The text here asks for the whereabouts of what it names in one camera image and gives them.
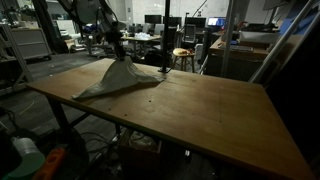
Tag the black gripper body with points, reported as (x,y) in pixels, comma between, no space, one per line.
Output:
(117,42)

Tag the white terry cloth towel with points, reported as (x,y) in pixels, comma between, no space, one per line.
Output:
(119,75)

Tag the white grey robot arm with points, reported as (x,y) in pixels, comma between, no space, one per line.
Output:
(99,13)

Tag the round wooden stool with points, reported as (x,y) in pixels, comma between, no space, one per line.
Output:
(183,58)

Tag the black mesh office chair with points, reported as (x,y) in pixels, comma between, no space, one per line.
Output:
(189,33)

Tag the lit computer monitor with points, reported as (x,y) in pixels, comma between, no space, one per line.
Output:
(216,21)

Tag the wooden top drawer cabinet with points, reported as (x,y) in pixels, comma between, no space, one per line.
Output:
(241,64)

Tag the black vertical camera pole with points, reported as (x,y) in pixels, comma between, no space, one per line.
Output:
(164,68)

